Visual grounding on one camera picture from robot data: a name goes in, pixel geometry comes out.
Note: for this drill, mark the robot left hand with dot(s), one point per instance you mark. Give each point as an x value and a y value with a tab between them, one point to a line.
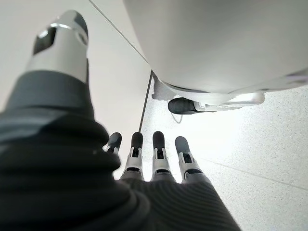
60	168

